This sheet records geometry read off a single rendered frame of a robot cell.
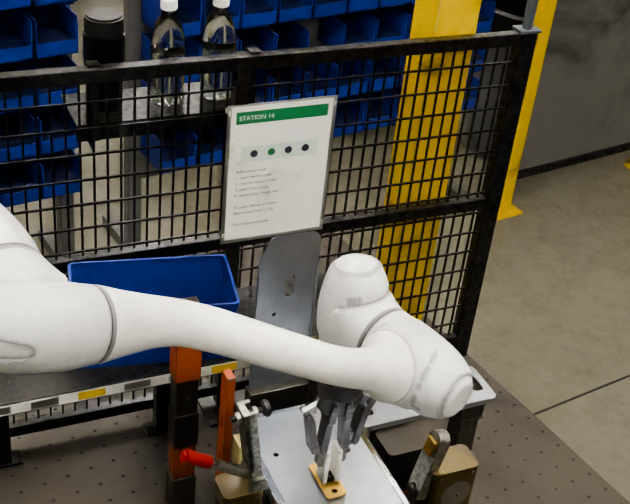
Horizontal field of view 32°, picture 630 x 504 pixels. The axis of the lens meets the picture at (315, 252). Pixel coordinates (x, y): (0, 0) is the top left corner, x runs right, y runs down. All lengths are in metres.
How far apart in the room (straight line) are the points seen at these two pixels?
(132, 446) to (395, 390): 0.98
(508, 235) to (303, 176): 2.48
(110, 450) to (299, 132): 0.79
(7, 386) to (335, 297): 0.70
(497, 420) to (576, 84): 2.40
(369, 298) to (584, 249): 3.07
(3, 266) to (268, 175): 0.94
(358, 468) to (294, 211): 0.57
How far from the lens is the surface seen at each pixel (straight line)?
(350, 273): 1.61
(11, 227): 1.38
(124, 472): 2.34
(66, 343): 1.30
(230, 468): 1.79
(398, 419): 2.06
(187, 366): 2.02
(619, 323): 4.25
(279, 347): 1.45
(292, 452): 1.97
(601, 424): 3.76
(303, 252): 1.93
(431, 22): 2.24
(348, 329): 1.62
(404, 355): 1.52
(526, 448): 2.52
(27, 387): 2.05
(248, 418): 1.71
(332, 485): 1.91
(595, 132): 4.97
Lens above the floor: 2.36
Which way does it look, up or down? 33 degrees down
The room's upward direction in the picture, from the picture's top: 7 degrees clockwise
